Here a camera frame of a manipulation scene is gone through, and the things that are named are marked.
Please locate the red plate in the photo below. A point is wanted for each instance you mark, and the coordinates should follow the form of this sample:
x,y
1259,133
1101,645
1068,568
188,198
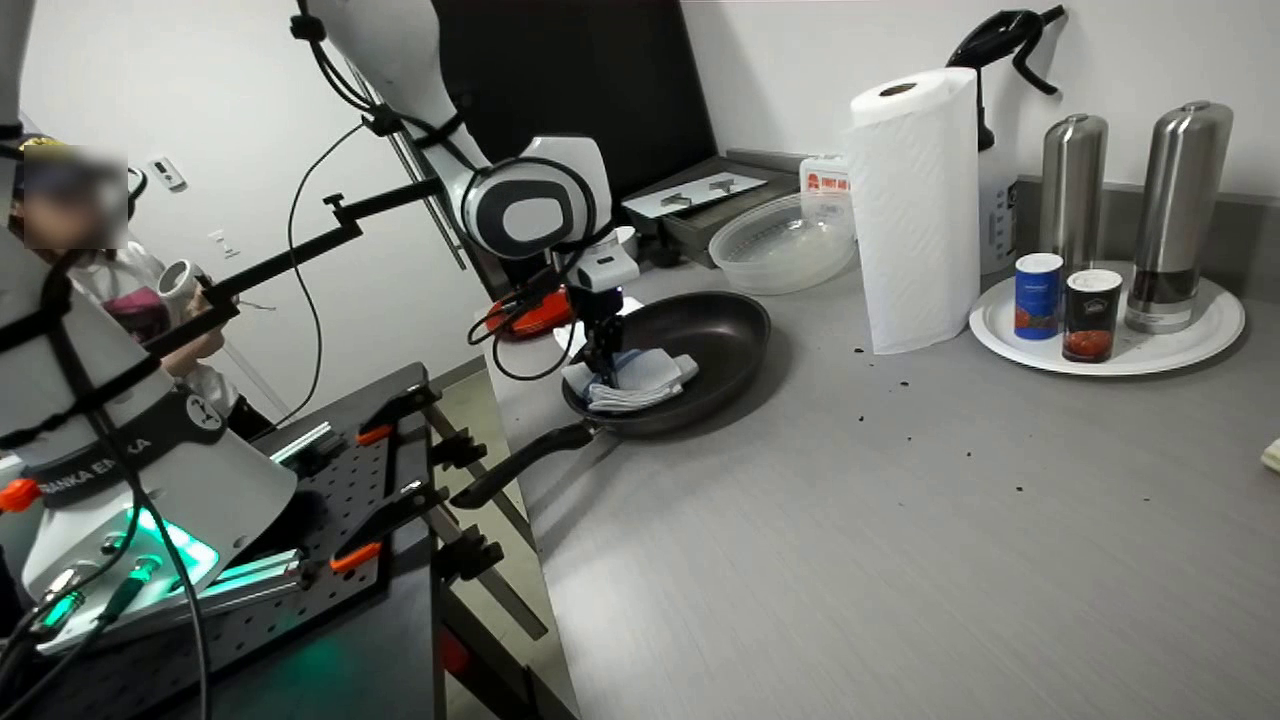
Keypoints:
x,y
542,317

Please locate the black articulated camera stand arm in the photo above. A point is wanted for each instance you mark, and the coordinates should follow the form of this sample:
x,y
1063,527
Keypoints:
x,y
283,249

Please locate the white first aid kit box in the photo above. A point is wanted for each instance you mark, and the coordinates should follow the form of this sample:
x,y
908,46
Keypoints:
x,y
826,176

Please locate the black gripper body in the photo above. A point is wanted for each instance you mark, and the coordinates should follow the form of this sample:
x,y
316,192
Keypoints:
x,y
605,322

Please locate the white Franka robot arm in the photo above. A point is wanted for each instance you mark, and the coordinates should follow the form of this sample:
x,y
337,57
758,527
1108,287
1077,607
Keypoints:
x,y
402,67

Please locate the dark grey tray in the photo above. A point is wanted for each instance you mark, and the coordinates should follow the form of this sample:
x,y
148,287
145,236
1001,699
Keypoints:
x,y
686,243

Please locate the spray bottle with black trigger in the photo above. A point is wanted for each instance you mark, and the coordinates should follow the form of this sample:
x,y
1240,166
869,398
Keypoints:
x,y
1001,32

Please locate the stainless steel grinder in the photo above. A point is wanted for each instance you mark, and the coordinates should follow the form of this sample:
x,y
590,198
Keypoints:
x,y
1182,202
1072,186

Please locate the small white wall device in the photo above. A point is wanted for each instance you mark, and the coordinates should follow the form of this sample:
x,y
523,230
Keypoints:
x,y
168,172

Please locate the round white plate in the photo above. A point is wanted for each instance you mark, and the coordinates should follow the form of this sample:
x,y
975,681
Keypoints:
x,y
1174,351

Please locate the black nonstick frying pan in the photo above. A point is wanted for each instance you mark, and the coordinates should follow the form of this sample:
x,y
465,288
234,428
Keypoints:
x,y
724,346

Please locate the white paper towel roll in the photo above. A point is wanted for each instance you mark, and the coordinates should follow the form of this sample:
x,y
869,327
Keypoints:
x,y
912,215

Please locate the black perforated breadboard table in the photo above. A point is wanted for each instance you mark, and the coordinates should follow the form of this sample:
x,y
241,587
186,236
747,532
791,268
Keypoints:
x,y
334,624

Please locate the blue spice jar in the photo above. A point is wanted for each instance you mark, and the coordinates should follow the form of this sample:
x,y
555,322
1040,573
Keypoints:
x,y
1037,300

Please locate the white cup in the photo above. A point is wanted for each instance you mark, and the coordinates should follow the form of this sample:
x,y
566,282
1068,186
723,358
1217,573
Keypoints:
x,y
179,282

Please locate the large clear plastic bowl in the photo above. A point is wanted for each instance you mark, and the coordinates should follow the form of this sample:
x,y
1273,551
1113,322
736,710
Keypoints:
x,y
787,244

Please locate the red spice jar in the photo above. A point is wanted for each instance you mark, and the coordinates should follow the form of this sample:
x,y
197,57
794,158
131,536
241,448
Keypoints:
x,y
1090,322

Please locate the person in white shirt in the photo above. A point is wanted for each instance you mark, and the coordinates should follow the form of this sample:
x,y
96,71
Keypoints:
x,y
66,207

